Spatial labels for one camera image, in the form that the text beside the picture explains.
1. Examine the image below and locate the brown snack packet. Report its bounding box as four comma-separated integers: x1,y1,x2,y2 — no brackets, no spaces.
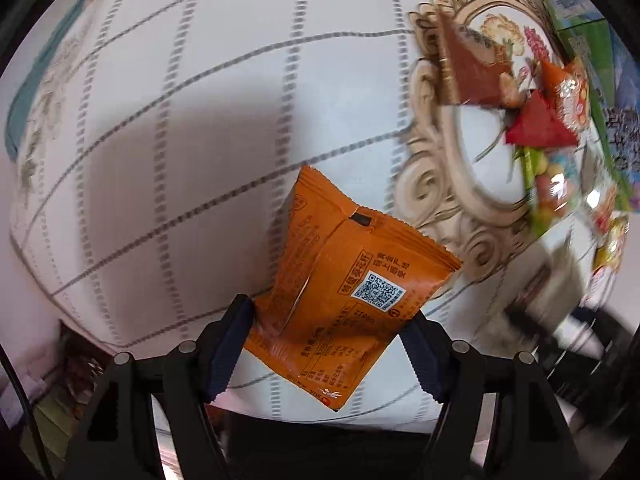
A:
437,10,518,107

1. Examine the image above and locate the blue blanket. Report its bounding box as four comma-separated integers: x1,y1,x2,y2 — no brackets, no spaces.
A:
5,0,87,157

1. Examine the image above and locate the yellow snack packet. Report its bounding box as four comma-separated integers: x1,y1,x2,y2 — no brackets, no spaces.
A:
592,210,632,273

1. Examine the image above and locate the bag of coloured candy balls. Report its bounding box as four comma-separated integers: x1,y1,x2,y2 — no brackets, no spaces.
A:
515,146,581,233

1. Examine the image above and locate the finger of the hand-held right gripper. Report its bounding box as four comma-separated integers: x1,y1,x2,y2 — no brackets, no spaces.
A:
504,306,557,342

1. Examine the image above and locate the cardboard box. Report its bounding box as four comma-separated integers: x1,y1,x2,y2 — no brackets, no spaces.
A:
537,0,640,211

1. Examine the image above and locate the orange cartoon snack packet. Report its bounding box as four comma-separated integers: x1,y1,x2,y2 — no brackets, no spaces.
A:
542,57,598,133

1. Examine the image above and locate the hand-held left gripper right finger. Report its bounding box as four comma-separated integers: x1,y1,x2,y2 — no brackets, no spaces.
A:
397,310,581,480

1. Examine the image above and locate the red snack packet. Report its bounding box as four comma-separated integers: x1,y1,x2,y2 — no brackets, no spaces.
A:
505,89,587,150

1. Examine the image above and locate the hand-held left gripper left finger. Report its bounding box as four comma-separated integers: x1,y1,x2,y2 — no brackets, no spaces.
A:
60,294,257,480

